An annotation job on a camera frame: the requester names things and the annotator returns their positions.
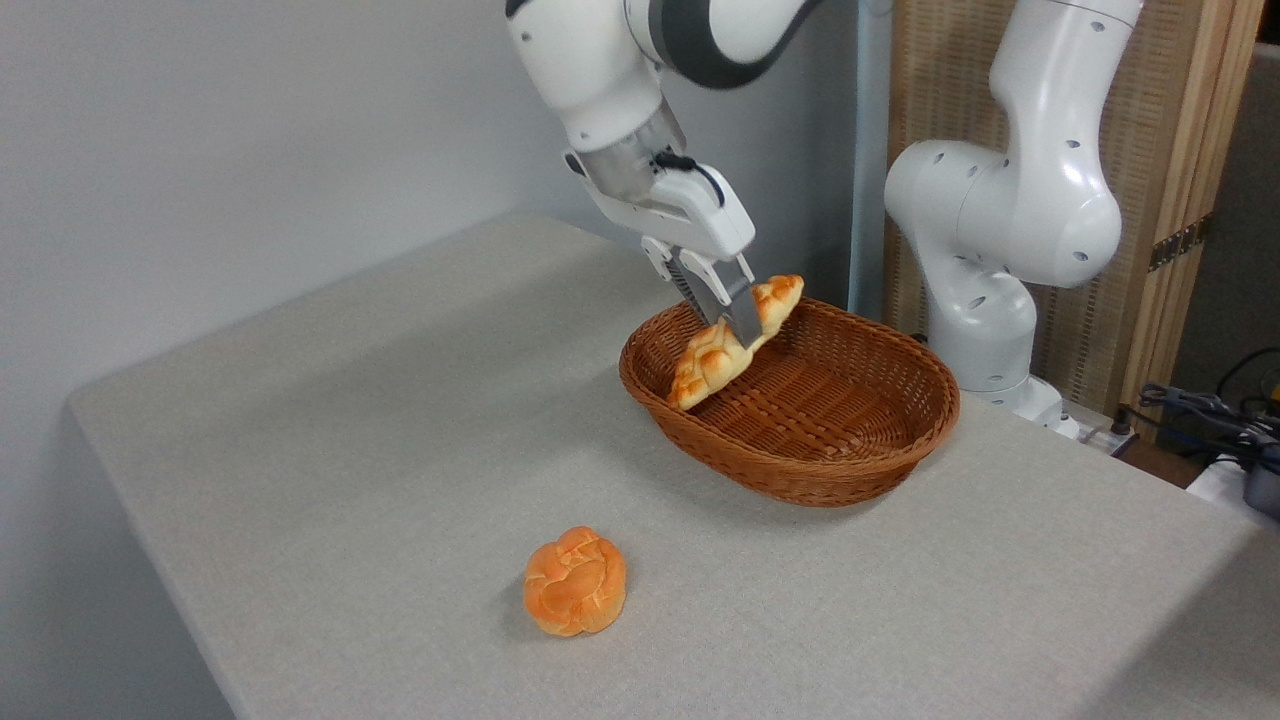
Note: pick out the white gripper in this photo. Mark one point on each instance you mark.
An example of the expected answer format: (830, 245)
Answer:
(690, 210)

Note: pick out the long braided bread loaf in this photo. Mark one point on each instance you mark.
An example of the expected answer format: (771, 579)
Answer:
(710, 365)

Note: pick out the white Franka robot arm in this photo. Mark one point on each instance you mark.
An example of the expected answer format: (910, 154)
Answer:
(1030, 200)

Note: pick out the brown woven wicker basket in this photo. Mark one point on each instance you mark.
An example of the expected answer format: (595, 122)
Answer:
(810, 420)

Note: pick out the round knotted bread roll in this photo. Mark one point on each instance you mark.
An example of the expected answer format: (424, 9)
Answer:
(575, 582)

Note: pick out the grey vertical pole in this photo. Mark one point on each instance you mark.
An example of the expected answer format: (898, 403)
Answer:
(868, 150)

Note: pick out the metal screen hinge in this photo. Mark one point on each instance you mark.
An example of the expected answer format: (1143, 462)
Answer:
(1180, 242)

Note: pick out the grey box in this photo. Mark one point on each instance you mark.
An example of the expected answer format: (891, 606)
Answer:
(1264, 485)

